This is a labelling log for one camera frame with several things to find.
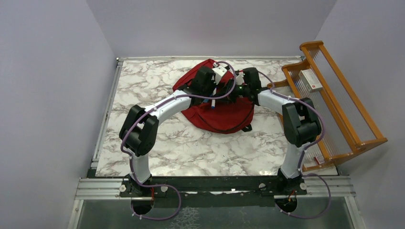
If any blue capped pen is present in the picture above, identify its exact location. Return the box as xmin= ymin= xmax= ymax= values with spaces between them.
xmin=211 ymin=88 xmax=216 ymax=109

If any red backpack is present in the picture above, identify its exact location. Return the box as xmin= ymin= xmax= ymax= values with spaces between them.
xmin=172 ymin=59 xmax=256 ymax=135

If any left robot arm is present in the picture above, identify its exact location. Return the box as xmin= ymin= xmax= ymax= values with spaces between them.
xmin=119 ymin=63 xmax=228 ymax=196

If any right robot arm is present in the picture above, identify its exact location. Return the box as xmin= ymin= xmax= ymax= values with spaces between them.
xmin=231 ymin=67 xmax=323 ymax=194

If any white red small box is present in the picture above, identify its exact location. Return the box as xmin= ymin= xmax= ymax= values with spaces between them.
xmin=298 ymin=69 xmax=323 ymax=93

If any orange wooden rack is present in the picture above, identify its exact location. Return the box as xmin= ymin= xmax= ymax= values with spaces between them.
xmin=275 ymin=41 xmax=388 ymax=172

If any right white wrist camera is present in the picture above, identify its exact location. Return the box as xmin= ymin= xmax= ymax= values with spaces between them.
xmin=236 ymin=70 xmax=244 ymax=85

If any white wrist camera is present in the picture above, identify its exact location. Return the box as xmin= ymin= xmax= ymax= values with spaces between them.
xmin=236 ymin=70 xmax=244 ymax=85
xmin=212 ymin=63 xmax=228 ymax=84

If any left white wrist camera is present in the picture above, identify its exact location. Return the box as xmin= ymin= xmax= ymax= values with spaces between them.
xmin=212 ymin=63 xmax=228 ymax=84

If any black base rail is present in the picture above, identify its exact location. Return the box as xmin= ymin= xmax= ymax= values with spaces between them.
xmin=77 ymin=175 xmax=309 ymax=208

